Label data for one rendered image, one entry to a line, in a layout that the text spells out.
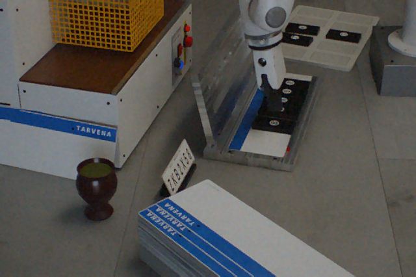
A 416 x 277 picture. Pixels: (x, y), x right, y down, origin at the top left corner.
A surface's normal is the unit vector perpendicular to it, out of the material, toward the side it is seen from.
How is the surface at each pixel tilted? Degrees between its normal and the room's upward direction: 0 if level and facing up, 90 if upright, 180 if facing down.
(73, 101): 90
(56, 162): 69
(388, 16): 0
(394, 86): 90
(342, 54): 0
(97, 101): 90
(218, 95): 77
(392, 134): 0
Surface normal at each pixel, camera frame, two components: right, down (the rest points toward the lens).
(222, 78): 0.94, -0.06
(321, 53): 0.00, -0.86
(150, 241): -0.76, 0.32
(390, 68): -0.07, 0.51
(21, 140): -0.31, 0.15
